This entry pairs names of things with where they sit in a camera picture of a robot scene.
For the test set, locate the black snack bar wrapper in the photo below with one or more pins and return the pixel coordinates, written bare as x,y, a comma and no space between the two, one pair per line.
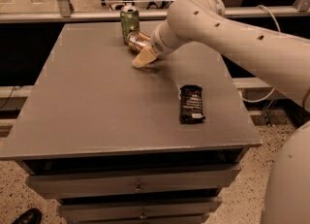
191,105

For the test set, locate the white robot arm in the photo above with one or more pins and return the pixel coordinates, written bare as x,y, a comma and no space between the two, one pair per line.
281,60

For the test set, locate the metal railing frame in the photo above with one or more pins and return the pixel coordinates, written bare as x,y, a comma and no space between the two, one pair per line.
35,11

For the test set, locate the top grey drawer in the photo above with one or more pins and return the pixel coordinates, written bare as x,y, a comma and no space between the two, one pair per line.
133,182

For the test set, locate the orange soda can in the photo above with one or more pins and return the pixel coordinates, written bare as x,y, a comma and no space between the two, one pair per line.
137,41

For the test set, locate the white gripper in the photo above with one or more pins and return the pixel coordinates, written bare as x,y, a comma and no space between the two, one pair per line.
157,43

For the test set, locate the black shoe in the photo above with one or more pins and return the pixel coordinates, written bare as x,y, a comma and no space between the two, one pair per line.
31,216

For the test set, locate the grey drawer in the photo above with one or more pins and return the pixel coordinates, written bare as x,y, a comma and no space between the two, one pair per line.
133,182
140,210

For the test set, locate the green soda can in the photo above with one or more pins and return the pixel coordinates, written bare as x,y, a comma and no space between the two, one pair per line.
130,20

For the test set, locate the grey drawer cabinet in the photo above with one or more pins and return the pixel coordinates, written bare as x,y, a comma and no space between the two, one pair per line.
92,111

